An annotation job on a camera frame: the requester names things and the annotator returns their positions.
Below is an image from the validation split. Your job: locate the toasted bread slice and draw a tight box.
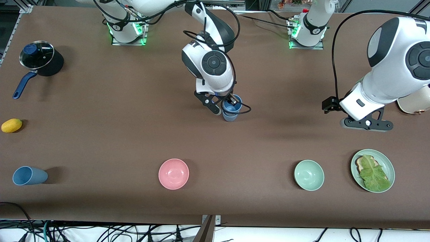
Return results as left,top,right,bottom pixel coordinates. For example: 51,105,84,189
355,155,382,175

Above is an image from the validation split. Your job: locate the light green plate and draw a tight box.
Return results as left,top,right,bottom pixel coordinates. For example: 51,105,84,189
350,149,395,193

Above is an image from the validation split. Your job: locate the light green bowl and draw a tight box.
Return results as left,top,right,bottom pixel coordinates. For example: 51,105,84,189
294,159,325,191

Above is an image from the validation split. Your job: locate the green lettuce leaf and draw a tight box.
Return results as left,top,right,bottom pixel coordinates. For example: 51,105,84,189
359,155,392,191

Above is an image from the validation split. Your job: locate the table cover cloth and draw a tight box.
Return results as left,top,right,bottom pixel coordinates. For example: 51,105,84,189
0,6,430,230

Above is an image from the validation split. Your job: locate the pink bowl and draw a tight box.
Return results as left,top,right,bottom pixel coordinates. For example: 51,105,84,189
158,158,190,190

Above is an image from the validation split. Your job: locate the glass lid with blue knob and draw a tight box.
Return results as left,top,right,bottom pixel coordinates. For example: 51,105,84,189
19,41,55,70

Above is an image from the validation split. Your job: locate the yellow lemon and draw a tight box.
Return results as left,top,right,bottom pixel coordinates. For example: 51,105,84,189
1,118,23,133

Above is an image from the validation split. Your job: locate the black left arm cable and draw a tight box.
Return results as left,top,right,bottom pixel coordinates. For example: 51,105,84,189
331,9,430,99

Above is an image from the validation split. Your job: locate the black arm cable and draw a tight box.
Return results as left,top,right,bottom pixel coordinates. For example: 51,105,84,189
92,0,252,115
331,9,430,99

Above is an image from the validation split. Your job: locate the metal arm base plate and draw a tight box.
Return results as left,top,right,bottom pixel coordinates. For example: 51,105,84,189
288,18,325,50
112,15,148,46

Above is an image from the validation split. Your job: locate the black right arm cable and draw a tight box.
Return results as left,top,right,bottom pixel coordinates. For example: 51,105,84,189
92,0,252,115

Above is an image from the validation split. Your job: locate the black base cable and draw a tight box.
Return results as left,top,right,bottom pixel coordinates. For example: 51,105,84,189
267,9,293,22
239,14,296,30

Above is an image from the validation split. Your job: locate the aluminium frame with grey box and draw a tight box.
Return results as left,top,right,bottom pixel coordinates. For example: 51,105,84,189
215,0,246,10

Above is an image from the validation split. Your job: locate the aluminium corner rail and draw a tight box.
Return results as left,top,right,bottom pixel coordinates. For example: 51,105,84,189
0,0,34,66
408,0,430,15

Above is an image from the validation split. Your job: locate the silver metal clamp bracket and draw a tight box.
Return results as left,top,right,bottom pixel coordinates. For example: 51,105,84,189
202,214,221,225

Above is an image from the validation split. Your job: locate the grey camera pole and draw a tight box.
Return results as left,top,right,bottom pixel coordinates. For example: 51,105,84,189
192,215,215,242

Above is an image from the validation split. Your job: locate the black pot with blue handle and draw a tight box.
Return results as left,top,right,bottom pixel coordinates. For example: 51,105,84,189
13,41,64,99

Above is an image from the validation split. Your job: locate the black looping floor cable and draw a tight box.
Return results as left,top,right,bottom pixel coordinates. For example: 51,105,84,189
0,202,36,242

